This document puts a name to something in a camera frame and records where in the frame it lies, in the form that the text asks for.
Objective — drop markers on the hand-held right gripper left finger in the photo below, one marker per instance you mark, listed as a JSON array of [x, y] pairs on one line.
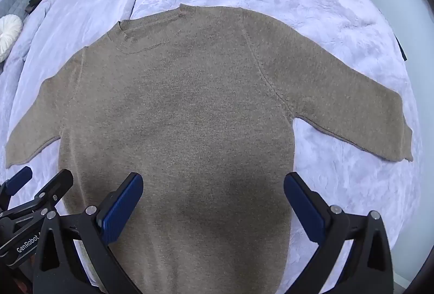
[[122, 206]]

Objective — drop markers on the olive brown knit sweater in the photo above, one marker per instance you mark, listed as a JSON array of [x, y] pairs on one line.
[[203, 111]]

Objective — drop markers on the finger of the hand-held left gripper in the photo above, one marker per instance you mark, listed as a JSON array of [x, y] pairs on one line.
[[20, 178], [59, 183]]

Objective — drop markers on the round white pleated pillow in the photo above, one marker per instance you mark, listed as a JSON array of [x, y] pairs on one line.
[[8, 33]]

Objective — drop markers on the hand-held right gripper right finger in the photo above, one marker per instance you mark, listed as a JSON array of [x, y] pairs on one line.
[[305, 209]]

